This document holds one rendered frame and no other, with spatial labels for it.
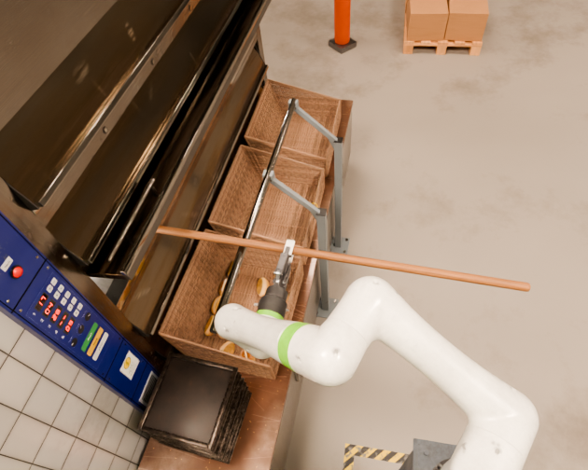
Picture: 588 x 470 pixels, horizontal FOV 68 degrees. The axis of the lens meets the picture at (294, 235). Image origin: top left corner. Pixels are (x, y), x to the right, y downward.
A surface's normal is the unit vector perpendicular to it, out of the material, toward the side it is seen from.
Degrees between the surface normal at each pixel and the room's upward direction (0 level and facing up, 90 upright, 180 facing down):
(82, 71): 70
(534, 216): 0
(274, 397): 0
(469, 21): 90
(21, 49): 90
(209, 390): 0
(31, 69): 90
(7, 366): 90
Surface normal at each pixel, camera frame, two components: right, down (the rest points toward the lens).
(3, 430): 0.97, 0.13
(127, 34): 0.88, -0.08
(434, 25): -0.13, 0.81
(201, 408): -0.08, -0.59
